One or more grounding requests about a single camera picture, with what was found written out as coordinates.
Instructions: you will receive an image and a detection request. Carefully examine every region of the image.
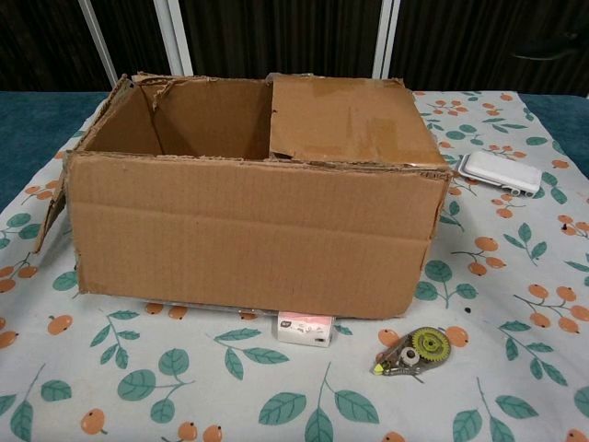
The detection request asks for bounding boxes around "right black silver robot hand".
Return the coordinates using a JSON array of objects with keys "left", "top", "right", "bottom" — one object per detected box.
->
[{"left": 509, "top": 26, "right": 589, "bottom": 62}]

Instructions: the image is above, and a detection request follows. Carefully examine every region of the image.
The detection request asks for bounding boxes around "brown cardboard box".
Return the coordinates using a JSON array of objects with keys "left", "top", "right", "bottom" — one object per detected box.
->
[{"left": 34, "top": 71, "right": 455, "bottom": 321}]

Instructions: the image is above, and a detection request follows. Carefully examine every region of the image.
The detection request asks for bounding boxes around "white rectangular plastic case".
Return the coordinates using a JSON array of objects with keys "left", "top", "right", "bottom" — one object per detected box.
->
[{"left": 457, "top": 150, "right": 544, "bottom": 198}]

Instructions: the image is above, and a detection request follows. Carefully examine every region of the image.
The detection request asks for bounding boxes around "pink tissue pack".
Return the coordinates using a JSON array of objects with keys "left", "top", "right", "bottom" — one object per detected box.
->
[{"left": 275, "top": 310, "right": 335, "bottom": 347}]

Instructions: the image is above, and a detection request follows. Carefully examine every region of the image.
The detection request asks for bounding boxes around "floral leaf print tablecloth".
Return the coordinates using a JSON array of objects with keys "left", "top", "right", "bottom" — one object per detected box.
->
[{"left": 0, "top": 89, "right": 589, "bottom": 442}]

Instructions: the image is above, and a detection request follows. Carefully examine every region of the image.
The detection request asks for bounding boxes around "teal plush table cover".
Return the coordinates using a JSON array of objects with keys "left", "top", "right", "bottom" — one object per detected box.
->
[{"left": 0, "top": 89, "right": 589, "bottom": 213}]

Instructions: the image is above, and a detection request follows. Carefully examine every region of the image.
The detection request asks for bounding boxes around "wide white partition post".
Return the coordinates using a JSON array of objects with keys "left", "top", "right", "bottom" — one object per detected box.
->
[
  {"left": 370, "top": 0, "right": 401, "bottom": 83},
  {"left": 154, "top": 0, "right": 193, "bottom": 78}
]

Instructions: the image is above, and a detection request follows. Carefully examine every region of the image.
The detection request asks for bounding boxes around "thin white partition post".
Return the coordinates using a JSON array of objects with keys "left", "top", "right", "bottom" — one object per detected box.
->
[{"left": 76, "top": 0, "right": 122, "bottom": 92}]

